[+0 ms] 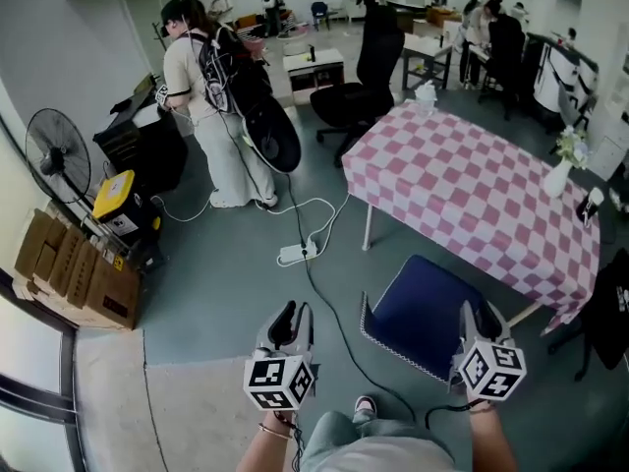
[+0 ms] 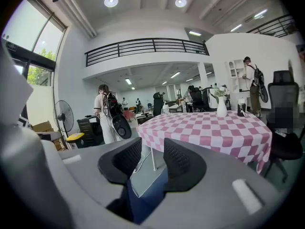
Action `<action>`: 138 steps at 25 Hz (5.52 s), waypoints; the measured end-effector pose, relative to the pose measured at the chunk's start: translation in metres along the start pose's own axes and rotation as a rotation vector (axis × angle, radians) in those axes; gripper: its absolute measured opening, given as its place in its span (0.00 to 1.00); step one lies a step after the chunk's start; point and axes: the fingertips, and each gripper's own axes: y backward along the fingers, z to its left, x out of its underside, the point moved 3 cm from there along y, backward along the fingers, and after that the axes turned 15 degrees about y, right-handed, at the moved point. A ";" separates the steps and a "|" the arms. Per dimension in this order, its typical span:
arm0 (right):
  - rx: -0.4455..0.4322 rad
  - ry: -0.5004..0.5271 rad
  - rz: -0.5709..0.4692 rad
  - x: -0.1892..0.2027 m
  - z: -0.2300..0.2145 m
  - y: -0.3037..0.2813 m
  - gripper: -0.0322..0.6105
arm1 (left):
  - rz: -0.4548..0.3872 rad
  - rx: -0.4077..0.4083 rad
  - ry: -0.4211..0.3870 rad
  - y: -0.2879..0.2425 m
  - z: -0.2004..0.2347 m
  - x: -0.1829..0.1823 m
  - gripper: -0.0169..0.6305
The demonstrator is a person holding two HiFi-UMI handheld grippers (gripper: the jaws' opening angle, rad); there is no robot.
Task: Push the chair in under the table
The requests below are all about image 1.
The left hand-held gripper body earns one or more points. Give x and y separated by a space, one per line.
275 381

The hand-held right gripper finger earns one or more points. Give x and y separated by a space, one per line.
496 327
469 322

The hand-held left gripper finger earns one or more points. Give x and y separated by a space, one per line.
303 332
277 327

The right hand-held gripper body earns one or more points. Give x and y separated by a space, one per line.
491 369

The person's right forearm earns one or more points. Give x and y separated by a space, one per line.
491 440

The person's left forearm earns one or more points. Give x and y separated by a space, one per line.
260 453

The black mesh office chair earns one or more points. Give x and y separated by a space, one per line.
614 312

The pink checkered tablecloth table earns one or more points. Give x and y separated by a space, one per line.
368 229

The black high-back office chair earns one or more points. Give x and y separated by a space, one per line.
376 57

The rose gold bangle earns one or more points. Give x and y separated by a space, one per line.
275 432

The white power strip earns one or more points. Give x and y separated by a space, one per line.
292 253

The person's jeans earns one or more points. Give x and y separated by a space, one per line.
329 435

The person's right shoe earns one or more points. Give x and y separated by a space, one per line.
365 406

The person's light shirt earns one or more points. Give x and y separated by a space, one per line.
393 460

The pink checked tablecloth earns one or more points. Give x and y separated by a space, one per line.
467 175

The dark bottle with white cap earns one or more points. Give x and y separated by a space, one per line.
589 207

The large black round pan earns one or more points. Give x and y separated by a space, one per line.
275 140

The white flower bouquet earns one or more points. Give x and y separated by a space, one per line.
574 145

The stack of cardboard boxes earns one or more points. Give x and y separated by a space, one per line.
83 278

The yellow-lid black bin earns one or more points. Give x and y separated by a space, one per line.
115 194

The white drawer cabinet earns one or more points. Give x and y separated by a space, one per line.
611 150

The black cabinet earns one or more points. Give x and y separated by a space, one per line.
147 150

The glass double door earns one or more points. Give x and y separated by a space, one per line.
29 342

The black backpack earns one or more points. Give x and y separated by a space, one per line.
221 72

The white low cabinet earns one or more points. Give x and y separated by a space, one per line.
314 59

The black standing fan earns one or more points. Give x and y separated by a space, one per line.
59 155

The grey metal desk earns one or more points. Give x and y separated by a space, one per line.
422 47

